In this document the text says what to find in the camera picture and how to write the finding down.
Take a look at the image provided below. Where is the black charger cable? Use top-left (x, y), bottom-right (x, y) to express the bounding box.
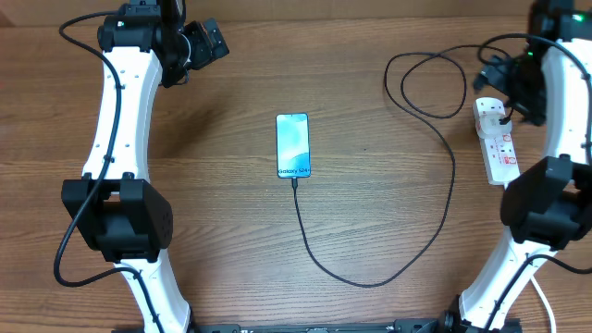
top-left (290, 44), bottom-right (519, 289)

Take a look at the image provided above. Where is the blue Galaxy smartphone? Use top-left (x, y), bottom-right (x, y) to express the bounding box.
top-left (276, 113), bottom-right (312, 179)

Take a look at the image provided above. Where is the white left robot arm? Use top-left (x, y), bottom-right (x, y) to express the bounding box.
top-left (61, 0), bottom-right (228, 332)

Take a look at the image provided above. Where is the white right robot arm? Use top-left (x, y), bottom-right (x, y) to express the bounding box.
top-left (433, 1), bottom-right (591, 332)

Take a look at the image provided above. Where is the white charger plug adapter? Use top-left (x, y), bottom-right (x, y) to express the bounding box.
top-left (475, 114), bottom-right (512, 140)

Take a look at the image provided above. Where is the white power strip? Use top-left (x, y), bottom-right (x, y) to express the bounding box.
top-left (473, 97), bottom-right (520, 187)

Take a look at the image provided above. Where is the white power strip cord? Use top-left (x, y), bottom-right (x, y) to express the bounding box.
top-left (529, 275), bottom-right (559, 333)

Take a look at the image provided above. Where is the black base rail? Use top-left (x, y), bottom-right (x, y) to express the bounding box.
top-left (110, 316), bottom-right (524, 333)

